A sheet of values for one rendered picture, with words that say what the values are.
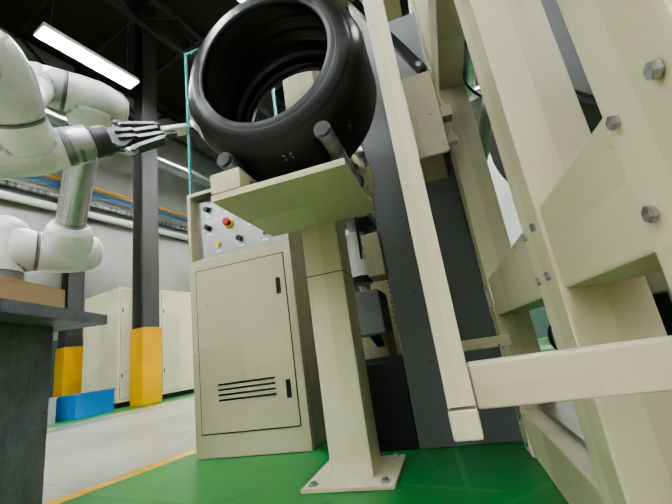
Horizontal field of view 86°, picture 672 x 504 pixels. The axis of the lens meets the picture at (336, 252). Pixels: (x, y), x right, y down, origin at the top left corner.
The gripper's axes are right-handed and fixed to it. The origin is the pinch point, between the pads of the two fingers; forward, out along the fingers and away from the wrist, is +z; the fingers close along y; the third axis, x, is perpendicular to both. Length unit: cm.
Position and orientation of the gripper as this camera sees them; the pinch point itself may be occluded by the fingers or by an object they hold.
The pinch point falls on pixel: (174, 130)
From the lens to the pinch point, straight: 114.3
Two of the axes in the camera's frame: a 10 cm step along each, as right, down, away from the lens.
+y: 5.9, 7.2, -3.5
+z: 7.5, -3.4, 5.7
